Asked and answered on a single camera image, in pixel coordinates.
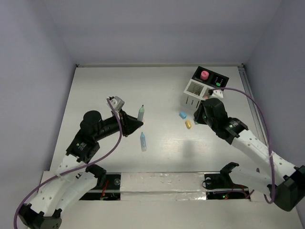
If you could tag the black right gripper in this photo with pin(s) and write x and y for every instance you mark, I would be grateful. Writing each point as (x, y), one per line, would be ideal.
(198, 114)

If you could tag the green pencil-shaped highlighter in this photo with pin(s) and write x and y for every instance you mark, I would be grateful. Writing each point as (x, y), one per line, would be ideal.
(141, 113)

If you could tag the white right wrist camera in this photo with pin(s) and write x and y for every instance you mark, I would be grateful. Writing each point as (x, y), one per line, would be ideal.
(216, 93)

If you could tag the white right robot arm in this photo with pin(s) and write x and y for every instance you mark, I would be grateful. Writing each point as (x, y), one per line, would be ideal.
(283, 181)

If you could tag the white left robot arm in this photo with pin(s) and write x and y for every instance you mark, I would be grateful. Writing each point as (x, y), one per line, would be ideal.
(43, 207)

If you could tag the blue pencil-shaped highlighter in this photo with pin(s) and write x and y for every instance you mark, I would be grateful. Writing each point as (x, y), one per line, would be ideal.
(143, 142)

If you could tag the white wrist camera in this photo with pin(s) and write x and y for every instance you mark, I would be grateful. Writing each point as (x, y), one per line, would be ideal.
(216, 93)
(115, 103)

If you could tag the blue small eraser cap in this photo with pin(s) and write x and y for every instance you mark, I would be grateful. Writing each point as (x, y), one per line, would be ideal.
(183, 115)

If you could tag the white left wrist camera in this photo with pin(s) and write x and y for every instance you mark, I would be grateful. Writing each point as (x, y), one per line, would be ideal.
(115, 103)

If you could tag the white front platform board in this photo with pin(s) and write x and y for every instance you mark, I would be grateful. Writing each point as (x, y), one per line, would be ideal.
(179, 214)

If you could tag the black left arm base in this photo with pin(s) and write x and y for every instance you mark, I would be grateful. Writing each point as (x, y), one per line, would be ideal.
(108, 191)

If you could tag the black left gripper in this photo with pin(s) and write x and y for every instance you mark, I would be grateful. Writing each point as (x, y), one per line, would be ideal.
(128, 123)

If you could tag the yellow small eraser cap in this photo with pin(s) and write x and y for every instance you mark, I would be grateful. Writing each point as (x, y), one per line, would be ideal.
(188, 124)

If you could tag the pink tape roll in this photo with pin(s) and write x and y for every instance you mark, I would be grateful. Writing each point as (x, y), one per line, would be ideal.
(204, 75)

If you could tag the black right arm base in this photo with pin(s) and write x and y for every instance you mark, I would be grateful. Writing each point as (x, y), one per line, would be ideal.
(219, 185)

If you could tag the white black desk organizer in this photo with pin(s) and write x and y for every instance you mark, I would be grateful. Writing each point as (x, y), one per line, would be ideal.
(197, 90)

